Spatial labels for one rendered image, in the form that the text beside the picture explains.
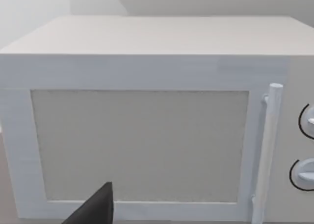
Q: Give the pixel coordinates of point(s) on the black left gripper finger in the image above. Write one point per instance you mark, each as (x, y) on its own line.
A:
(99, 206)

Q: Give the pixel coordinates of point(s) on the pale microwave knob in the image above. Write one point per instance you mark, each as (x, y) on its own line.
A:
(308, 121)
(304, 175)

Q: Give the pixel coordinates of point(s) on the pale microwave oven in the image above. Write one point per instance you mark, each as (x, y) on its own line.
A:
(157, 37)

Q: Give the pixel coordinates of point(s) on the pale microwave door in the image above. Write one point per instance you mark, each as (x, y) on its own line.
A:
(139, 145)

